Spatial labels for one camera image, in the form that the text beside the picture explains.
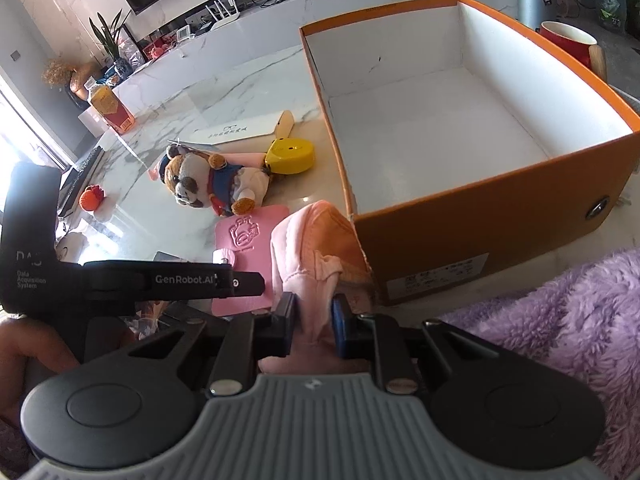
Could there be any black keyboard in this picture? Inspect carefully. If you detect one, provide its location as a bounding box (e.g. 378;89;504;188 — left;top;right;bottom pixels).
58;145;105;218

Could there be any white box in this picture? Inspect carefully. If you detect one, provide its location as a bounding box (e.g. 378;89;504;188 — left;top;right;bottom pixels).
190;110;295;145

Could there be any pink mini backpack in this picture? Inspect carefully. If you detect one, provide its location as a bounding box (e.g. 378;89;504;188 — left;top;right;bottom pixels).
259;200;374;375

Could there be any water bottle jug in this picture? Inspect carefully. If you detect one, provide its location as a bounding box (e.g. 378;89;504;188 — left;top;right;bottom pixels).
596;0;627;34

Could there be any potted plant left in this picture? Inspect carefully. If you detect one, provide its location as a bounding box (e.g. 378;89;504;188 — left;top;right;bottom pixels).
89;10;134;80

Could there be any red mug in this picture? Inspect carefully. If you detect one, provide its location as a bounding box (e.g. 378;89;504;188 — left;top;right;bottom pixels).
539;21;608;81

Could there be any pink cylinder case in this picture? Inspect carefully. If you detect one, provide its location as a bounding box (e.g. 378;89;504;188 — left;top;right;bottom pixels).
148;153;266;181

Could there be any yellow tape measure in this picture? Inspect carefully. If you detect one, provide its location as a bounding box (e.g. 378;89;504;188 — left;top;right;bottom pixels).
265;138;316;176

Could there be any purple fluffy blanket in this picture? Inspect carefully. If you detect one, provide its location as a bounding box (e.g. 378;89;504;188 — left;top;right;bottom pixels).
442;248;640;479

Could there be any pink wallet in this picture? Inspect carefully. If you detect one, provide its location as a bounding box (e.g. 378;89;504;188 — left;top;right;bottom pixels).
212;205;290;318

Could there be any orange cardboard box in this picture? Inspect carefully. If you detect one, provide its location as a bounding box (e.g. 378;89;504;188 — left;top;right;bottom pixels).
299;0;639;305

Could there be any orange drink bottle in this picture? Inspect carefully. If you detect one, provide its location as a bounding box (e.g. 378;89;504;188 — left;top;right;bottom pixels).
88;84;136;134

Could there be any dog plush toy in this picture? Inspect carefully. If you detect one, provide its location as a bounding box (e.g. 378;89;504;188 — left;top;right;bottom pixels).
155;143;271;217

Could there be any orange small toy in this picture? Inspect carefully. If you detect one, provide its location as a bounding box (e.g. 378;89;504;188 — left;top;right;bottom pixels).
78;184;105;212

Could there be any copper vase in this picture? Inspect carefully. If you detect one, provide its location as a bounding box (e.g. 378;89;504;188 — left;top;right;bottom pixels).
70;61;102;101

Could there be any person left hand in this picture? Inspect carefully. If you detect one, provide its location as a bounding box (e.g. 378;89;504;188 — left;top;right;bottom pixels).
0;318;79;427

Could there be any white tv cabinet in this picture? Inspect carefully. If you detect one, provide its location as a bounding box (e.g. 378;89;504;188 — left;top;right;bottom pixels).
77;0;519;137

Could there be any white router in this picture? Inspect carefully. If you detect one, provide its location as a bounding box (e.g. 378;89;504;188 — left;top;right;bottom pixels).
205;0;240;29

